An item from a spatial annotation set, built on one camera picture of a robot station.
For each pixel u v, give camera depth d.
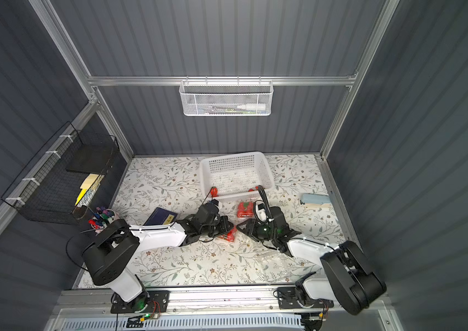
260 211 0.82
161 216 0.96
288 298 0.73
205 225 0.70
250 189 1.02
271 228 0.68
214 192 1.02
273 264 0.81
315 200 0.99
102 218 0.83
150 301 0.73
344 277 0.43
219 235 0.81
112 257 0.45
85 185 0.73
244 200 1.01
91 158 0.82
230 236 0.87
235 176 1.12
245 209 0.96
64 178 0.74
